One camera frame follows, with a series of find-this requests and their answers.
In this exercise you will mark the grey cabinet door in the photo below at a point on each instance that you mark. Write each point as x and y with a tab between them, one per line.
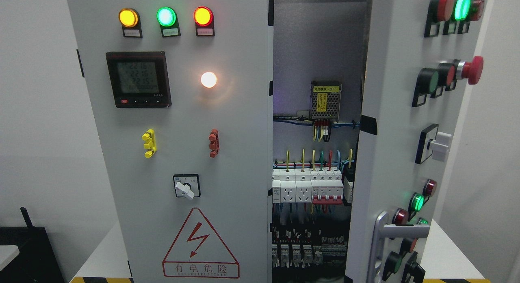
233	185
409	84

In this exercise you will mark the white glowing indicator lamp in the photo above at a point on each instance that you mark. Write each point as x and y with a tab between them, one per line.
209	79

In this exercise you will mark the metal mesh power supply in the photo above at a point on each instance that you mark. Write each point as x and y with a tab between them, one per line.
325	99

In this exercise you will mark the white socket breaker row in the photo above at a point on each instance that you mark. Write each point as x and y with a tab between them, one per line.
320	187

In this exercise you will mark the black white surge protector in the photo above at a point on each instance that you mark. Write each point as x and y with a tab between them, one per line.
348	176

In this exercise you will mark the lower relay terminal row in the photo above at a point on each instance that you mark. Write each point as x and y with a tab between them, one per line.
303	246

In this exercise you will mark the red high voltage warning sticker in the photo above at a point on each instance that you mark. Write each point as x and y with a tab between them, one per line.
199	251

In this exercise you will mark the red indicator lamp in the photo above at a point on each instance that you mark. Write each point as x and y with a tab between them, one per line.
204	22

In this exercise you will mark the black digital power meter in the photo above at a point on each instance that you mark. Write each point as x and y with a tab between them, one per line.
139	79

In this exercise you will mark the green indicator lamp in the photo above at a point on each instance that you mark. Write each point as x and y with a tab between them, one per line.
167	18

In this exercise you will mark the yellow indicator lamp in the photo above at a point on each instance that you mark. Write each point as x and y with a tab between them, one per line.
131	23

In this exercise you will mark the red emergency stop button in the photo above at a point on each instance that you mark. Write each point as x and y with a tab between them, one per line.
470	70

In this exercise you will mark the black box with antenna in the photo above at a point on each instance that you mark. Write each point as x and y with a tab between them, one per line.
36	262

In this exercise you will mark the red terminal post block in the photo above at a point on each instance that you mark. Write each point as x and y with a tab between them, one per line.
214	143

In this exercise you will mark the white rotary selector switch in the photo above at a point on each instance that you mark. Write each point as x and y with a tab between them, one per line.
187	186

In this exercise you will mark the yellow terminal post block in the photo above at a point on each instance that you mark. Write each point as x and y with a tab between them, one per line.
149	143

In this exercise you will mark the white selector switch right door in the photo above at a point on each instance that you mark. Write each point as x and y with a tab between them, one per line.
433	143

